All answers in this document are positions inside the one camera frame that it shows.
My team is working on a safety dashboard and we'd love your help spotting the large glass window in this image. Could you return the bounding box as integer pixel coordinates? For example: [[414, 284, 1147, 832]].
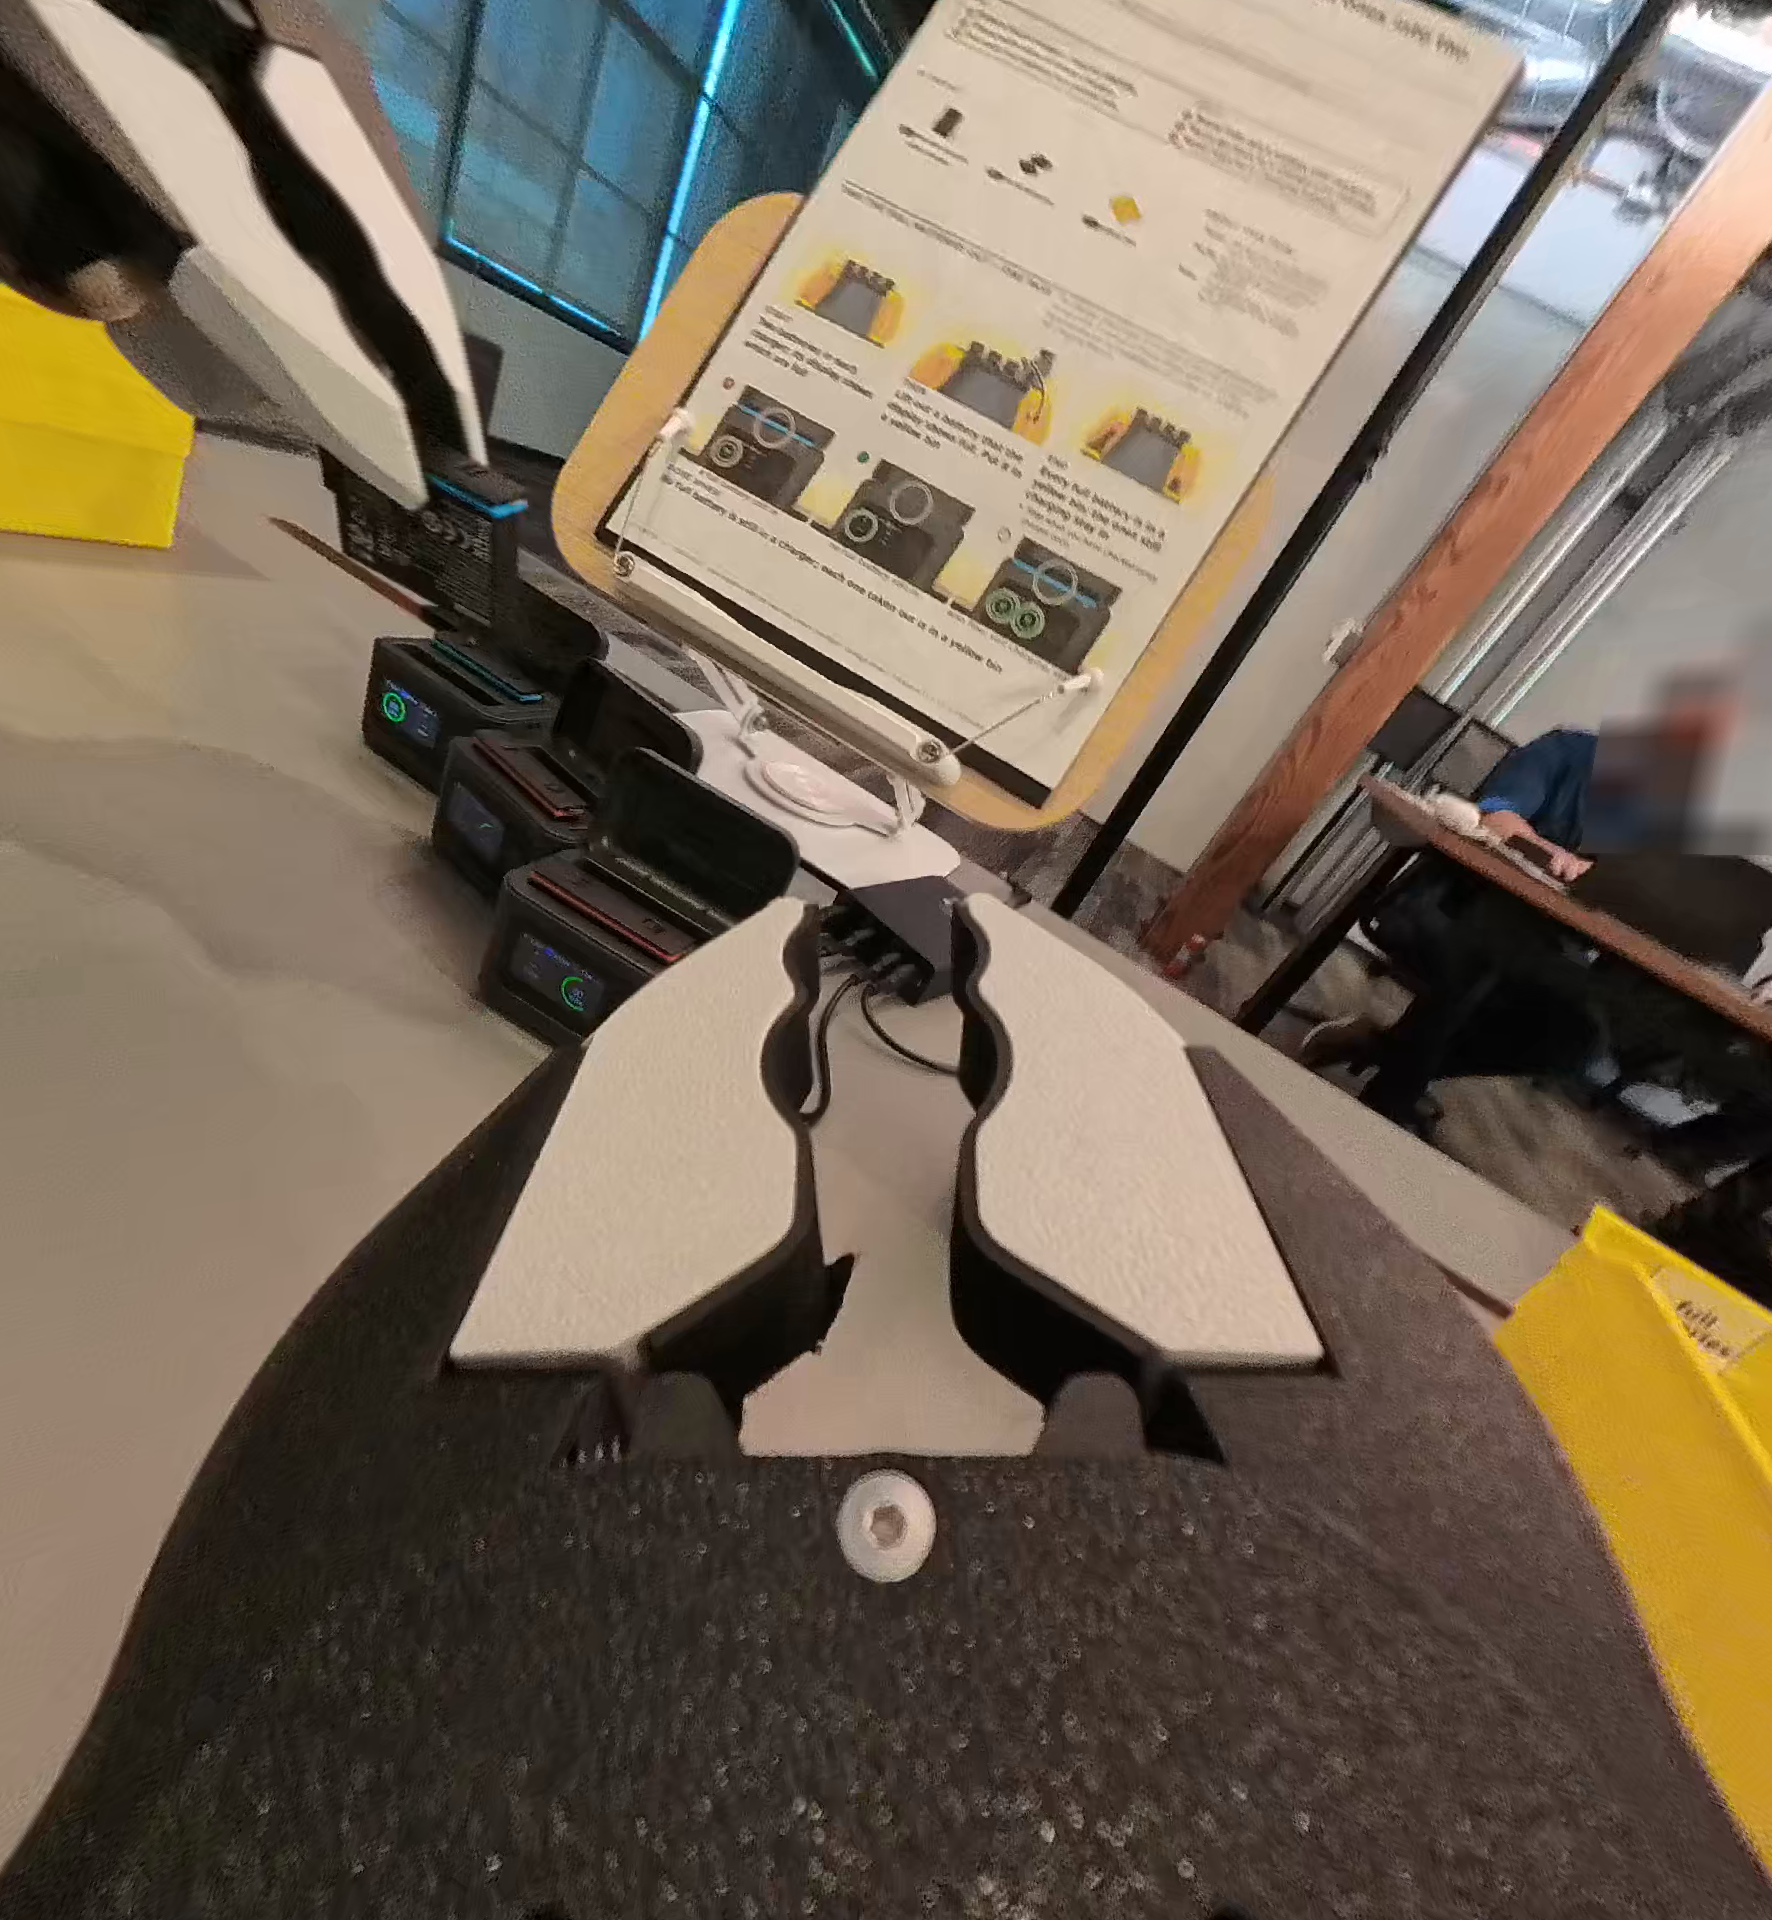
[[333, 0, 894, 339]]

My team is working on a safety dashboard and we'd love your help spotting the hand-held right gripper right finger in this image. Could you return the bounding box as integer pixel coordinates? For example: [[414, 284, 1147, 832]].
[[947, 892, 1329, 1376]]

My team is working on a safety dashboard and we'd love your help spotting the white stand base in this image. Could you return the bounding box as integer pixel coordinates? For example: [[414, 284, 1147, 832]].
[[730, 714, 924, 850]]

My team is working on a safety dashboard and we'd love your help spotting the wooden desk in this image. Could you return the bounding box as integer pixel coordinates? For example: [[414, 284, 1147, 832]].
[[1368, 782, 1772, 1100]]

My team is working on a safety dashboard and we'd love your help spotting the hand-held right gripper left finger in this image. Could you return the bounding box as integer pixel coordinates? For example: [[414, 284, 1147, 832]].
[[451, 897, 837, 1376]]

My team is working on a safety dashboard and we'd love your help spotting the blue-edged black battery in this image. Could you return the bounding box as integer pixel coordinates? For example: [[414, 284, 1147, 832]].
[[326, 452, 536, 621]]

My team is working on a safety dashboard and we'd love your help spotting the instruction board on stand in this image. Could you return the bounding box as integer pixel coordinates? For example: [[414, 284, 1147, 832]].
[[610, 0, 1526, 801]]

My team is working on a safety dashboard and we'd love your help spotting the yellow plastic bin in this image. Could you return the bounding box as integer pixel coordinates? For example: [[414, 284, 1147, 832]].
[[1493, 1208, 1772, 1920], [0, 256, 198, 556]]

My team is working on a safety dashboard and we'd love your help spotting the black battery charger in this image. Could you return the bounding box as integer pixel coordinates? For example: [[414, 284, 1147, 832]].
[[362, 616, 575, 801], [436, 661, 696, 900], [492, 752, 807, 1054]]

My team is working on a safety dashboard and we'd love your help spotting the thin metal wire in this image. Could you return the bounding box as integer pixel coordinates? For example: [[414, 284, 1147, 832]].
[[940, 661, 1106, 758]]

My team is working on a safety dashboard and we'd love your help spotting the black metal stand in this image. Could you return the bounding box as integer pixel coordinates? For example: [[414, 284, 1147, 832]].
[[1051, 0, 1686, 920]]

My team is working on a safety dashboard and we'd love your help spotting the red-edged black battery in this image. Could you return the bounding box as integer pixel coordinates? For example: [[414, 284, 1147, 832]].
[[541, 858, 714, 957]]

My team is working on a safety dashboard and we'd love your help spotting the black usb hub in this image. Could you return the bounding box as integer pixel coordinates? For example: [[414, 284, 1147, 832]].
[[821, 872, 981, 1011]]

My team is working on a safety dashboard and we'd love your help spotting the black charging cable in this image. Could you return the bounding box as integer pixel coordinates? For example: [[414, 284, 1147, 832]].
[[813, 986, 965, 1131]]

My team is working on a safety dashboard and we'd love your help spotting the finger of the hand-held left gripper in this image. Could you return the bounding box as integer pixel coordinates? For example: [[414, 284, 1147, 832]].
[[243, 31, 497, 473], [32, 0, 438, 513]]

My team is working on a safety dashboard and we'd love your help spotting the wooden pillar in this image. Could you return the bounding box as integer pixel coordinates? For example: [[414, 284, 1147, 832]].
[[1140, 0, 1772, 979]]

